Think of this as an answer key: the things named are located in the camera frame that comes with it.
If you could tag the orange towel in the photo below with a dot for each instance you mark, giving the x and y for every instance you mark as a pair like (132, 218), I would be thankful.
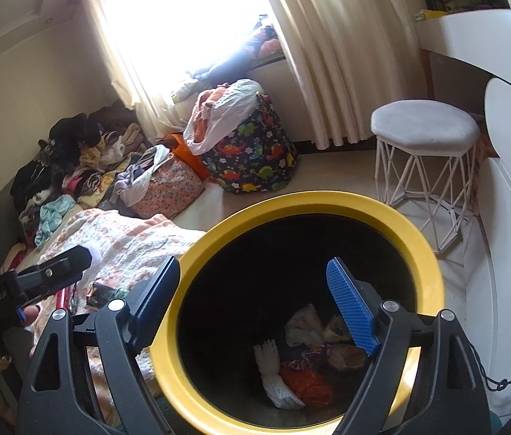
(198, 129)

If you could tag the small red wrapper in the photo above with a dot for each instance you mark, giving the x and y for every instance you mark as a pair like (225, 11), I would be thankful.
(72, 301)

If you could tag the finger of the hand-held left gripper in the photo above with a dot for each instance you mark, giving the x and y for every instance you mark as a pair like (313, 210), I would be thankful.
(51, 272)

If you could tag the window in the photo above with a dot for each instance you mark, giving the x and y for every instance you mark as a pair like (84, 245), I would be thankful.
(169, 9)

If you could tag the cream curtain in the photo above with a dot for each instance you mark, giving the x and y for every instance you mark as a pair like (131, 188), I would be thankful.
(124, 86)
(327, 54)

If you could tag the orange patterned quilt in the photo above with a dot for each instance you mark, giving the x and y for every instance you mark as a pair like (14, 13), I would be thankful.
(269, 45)

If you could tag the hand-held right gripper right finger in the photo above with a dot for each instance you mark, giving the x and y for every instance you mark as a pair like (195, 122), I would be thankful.
(355, 312)

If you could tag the dinosaur print laundry basket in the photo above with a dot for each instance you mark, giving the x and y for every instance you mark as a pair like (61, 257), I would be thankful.
(255, 154)

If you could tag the pink floral bag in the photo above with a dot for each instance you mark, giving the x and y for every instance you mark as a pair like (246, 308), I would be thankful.
(169, 185)

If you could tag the teal rug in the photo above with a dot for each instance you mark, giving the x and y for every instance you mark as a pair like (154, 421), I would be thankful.
(496, 423)

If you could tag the orange and white blanket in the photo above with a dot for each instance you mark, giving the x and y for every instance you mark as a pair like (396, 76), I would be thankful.
(124, 240)

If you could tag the yellow rim black trash bin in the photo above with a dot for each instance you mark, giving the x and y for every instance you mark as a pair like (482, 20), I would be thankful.
(309, 201)

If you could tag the light blue cloth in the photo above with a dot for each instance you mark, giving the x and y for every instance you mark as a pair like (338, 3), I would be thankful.
(54, 213)

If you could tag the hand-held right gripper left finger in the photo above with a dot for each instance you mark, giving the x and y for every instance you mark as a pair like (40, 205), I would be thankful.
(155, 299)

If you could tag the white bag with red print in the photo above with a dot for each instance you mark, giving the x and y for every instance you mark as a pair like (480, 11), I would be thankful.
(303, 326)

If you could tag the orange plastic bag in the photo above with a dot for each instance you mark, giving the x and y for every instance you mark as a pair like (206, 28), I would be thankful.
(307, 385)

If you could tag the white rounded cabinet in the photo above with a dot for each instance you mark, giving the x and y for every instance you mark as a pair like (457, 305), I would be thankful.
(509, 235)

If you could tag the green snack packet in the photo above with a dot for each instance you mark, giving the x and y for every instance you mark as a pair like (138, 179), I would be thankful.
(101, 292)

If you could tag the pile of clothes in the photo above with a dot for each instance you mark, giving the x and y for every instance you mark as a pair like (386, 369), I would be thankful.
(78, 140)

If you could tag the dark blue jacket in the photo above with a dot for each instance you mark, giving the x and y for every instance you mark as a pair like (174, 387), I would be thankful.
(237, 61)

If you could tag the person's left hand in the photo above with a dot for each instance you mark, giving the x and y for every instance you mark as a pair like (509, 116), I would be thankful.
(30, 315)

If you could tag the tan wrapper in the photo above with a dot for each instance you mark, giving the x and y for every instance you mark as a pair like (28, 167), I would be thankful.
(348, 355)

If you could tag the white vanity desk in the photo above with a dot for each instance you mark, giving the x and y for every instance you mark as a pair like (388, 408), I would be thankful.
(486, 40)

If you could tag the lavender cloth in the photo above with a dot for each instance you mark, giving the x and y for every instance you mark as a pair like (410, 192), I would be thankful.
(128, 185)

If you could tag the large white laundry bag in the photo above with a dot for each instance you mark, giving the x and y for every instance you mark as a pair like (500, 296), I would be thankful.
(232, 99)

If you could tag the purple snack wrapper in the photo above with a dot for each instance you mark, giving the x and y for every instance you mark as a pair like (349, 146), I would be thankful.
(316, 352)

